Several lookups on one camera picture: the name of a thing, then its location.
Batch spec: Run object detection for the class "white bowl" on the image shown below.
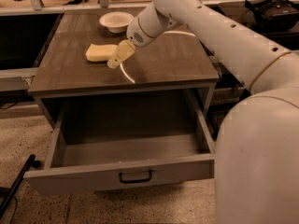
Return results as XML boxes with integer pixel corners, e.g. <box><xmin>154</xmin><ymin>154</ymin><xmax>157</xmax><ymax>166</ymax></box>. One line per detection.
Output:
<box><xmin>99</xmin><ymin>12</ymin><xmax>134</xmax><ymax>34</ymax></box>

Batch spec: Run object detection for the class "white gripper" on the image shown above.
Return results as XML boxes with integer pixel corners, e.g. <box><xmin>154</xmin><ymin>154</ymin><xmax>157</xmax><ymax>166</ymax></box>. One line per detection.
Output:
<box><xmin>107</xmin><ymin>15</ymin><xmax>156</xmax><ymax>69</ymax></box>

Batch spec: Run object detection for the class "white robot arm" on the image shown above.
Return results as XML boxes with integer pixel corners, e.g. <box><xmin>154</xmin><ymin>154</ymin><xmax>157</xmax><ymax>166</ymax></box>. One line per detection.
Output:
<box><xmin>108</xmin><ymin>0</ymin><xmax>299</xmax><ymax>224</ymax></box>

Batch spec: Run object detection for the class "black VR headset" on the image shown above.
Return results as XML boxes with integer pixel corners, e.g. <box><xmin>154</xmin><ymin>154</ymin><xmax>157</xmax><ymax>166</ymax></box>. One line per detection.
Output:
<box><xmin>245</xmin><ymin>0</ymin><xmax>299</xmax><ymax>32</ymax></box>

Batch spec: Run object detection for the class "yellow sponge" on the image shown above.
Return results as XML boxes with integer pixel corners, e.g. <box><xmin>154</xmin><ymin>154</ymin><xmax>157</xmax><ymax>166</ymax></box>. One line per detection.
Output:
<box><xmin>85</xmin><ymin>44</ymin><xmax>117</xmax><ymax>63</ymax></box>

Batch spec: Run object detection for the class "black drawer handle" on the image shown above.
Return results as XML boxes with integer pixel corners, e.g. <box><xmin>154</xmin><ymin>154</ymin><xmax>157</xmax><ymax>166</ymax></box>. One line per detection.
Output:
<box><xmin>119</xmin><ymin>170</ymin><xmax>152</xmax><ymax>185</ymax></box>

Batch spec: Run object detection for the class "black stand leg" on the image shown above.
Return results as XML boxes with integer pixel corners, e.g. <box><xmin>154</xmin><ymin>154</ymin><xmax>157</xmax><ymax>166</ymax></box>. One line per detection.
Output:
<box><xmin>0</xmin><ymin>154</ymin><xmax>40</xmax><ymax>218</ymax></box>

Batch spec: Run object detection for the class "open grey top drawer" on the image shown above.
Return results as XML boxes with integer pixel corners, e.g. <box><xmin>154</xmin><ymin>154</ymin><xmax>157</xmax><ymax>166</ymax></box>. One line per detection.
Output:
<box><xmin>23</xmin><ymin>89</ymin><xmax>219</xmax><ymax>197</ymax></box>

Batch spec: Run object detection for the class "grey cabinet with brown top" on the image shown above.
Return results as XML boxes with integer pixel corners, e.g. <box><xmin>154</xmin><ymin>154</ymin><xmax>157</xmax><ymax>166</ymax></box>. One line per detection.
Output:
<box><xmin>29</xmin><ymin>9</ymin><xmax>219</xmax><ymax>124</ymax></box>

